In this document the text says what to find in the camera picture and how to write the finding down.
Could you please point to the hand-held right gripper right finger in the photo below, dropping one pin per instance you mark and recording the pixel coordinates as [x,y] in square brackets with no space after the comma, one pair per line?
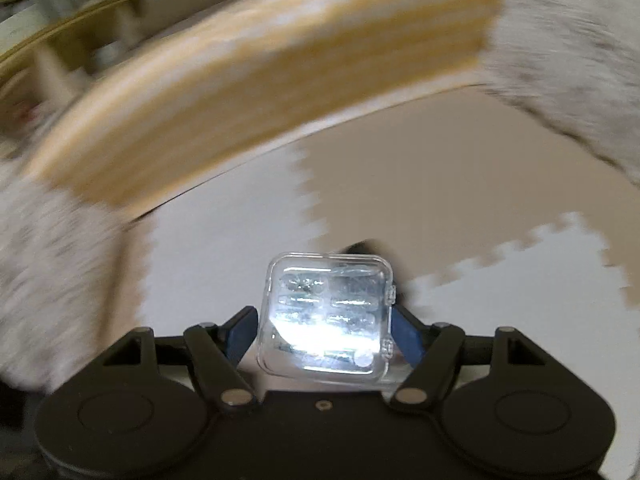
[406,336]

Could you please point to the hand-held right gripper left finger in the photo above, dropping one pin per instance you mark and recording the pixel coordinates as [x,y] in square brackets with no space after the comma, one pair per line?
[243,332]

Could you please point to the clear plastic case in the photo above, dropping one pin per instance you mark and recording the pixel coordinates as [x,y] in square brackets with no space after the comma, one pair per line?
[327,317]

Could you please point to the white foam puzzle mat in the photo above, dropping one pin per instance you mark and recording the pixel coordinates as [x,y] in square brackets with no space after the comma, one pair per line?
[215,240]
[525,290]

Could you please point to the beige foam puzzle mat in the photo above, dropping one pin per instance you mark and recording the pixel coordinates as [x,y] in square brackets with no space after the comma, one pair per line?
[450,180]

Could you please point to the large fluffy white cushion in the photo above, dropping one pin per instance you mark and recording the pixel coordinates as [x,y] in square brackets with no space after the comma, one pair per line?
[55,280]

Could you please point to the yellow checked cushion bumper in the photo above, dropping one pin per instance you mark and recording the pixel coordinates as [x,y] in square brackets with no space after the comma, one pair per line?
[260,80]

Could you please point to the small fluffy white cushion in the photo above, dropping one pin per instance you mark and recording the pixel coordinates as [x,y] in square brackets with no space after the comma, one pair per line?
[570,50]

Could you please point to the wooden furniture frame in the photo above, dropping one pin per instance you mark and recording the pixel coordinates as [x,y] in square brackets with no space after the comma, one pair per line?
[60,45]

